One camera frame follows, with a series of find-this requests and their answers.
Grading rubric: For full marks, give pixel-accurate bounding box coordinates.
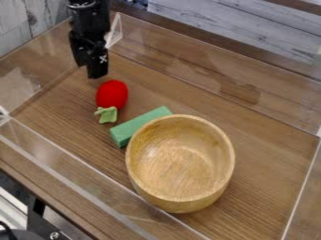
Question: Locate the green foam block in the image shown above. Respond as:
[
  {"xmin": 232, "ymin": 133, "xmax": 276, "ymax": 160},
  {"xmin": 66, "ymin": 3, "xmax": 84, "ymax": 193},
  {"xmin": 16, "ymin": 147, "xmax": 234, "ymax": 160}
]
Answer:
[{"xmin": 109, "ymin": 106, "xmax": 171, "ymax": 148}]

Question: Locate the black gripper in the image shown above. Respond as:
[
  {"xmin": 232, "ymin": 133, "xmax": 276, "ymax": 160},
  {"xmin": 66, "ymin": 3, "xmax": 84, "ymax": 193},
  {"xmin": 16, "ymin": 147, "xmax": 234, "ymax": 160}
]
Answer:
[{"xmin": 66, "ymin": 0, "xmax": 110, "ymax": 79}]

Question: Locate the black table frame bracket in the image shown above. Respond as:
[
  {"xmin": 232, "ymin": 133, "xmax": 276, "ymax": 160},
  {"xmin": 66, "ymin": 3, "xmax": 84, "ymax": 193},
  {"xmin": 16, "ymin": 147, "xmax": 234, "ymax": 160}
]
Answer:
[{"xmin": 26, "ymin": 198, "xmax": 70, "ymax": 240}]

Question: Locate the red plush strawberry toy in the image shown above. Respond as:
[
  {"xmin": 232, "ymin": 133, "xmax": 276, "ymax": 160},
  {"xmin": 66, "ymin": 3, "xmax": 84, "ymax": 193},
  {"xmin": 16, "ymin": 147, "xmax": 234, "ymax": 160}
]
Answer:
[{"xmin": 93, "ymin": 80, "xmax": 129, "ymax": 124}]

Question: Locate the wooden bowl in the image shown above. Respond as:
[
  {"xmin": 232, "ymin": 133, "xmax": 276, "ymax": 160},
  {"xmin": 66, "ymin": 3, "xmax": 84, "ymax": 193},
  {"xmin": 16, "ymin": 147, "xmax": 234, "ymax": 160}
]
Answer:
[{"xmin": 125, "ymin": 114, "xmax": 235, "ymax": 214}]

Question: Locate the black cable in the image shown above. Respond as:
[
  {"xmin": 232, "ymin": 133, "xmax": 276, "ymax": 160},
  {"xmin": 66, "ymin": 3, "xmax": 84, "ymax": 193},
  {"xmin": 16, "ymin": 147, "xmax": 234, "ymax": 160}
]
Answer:
[{"xmin": 0, "ymin": 220, "xmax": 17, "ymax": 240}]

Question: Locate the clear acrylic corner bracket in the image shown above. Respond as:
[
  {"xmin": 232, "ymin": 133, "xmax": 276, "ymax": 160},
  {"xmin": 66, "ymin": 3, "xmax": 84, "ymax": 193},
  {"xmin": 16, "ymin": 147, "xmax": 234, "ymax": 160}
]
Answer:
[{"xmin": 104, "ymin": 13, "xmax": 123, "ymax": 49}]

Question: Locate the clear acrylic enclosure wall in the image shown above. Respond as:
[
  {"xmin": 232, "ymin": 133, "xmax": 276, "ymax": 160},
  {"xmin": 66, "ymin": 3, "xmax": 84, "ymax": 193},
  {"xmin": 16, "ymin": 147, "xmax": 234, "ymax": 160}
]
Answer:
[{"xmin": 0, "ymin": 16, "xmax": 321, "ymax": 240}]

